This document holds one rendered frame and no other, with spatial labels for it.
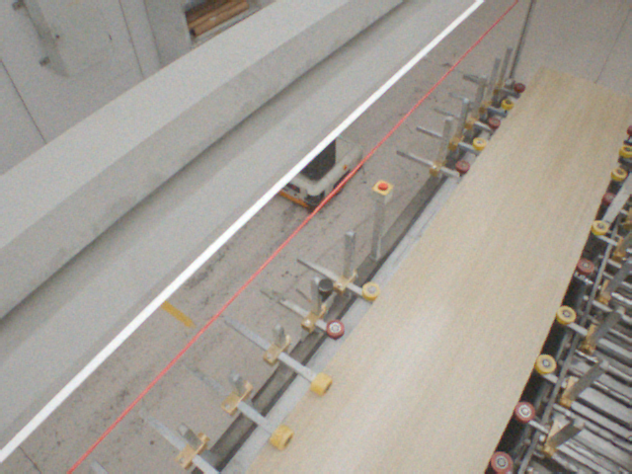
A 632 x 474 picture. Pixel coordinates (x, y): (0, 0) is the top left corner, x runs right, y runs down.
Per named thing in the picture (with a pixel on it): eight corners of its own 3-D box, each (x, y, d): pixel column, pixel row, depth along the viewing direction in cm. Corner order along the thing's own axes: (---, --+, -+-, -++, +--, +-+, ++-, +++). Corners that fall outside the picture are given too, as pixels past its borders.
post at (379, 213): (368, 258, 246) (374, 198, 211) (373, 252, 248) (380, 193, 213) (375, 262, 244) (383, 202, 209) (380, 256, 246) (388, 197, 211)
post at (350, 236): (342, 293, 233) (345, 232, 196) (346, 288, 235) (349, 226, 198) (348, 296, 232) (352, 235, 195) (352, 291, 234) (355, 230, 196)
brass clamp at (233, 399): (221, 409, 175) (218, 404, 171) (244, 382, 182) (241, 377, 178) (233, 418, 173) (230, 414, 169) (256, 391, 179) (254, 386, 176)
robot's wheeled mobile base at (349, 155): (316, 216, 354) (315, 194, 334) (253, 183, 378) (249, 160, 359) (364, 167, 387) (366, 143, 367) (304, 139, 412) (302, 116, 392)
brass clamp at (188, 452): (176, 461, 163) (172, 458, 159) (200, 433, 169) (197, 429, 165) (188, 472, 160) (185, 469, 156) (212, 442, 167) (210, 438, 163)
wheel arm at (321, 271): (296, 263, 232) (295, 258, 229) (300, 258, 234) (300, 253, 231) (371, 306, 216) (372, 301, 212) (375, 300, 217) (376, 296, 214)
